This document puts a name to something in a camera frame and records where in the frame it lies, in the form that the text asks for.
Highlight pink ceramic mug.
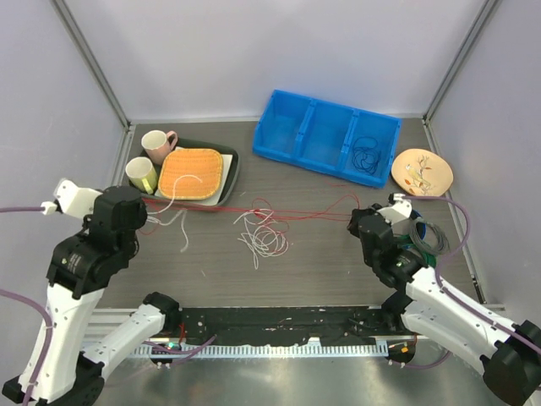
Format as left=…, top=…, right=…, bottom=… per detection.
left=141, top=130, right=178, bottom=165

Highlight aluminium frame post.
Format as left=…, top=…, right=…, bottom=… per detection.
left=50, top=0, right=130, bottom=129
left=422, top=0, right=504, bottom=123

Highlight blue three-compartment plastic bin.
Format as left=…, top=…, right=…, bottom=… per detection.
left=252, top=90, right=402, bottom=189

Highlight slotted cable duct rail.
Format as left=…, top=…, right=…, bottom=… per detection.
left=130, top=342, right=390, bottom=360

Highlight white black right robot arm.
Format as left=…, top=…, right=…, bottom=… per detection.
left=347, top=200, right=540, bottom=405

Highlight aluminium frame post right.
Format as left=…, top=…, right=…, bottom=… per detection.
left=422, top=0, right=504, bottom=123

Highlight orange woven mat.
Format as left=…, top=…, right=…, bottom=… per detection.
left=157, top=147, right=224, bottom=201

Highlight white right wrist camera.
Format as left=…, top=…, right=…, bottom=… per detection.
left=372, top=193, right=413, bottom=225

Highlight dark green plastic tray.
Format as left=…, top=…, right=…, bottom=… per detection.
left=141, top=140, right=239, bottom=207

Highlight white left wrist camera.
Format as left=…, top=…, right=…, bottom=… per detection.
left=41, top=178, right=102, bottom=220

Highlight red thin wire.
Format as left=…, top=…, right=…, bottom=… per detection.
left=141, top=179, right=360, bottom=257

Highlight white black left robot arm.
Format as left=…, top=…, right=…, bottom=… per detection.
left=1, top=179, right=181, bottom=405

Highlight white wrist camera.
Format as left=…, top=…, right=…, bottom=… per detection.
left=41, top=178, right=102, bottom=220
left=372, top=193, right=413, bottom=225

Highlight grey wire coil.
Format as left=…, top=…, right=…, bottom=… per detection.
left=410, top=216, right=451, bottom=257

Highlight dark blue thin wire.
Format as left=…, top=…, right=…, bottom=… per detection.
left=351, top=135, right=384, bottom=175

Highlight yellow green ceramic mug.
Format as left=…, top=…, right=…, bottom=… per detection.
left=125, top=156, right=158, bottom=195

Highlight beige decorated ceramic plate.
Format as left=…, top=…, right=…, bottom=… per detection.
left=391, top=149, right=454, bottom=196

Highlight white thin wire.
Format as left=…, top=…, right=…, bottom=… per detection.
left=139, top=173, right=292, bottom=272

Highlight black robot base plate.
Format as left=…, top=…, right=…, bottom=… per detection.
left=168, top=306, right=413, bottom=347

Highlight aluminium frame post left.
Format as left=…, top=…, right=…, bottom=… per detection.
left=50, top=0, right=130, bottom=129

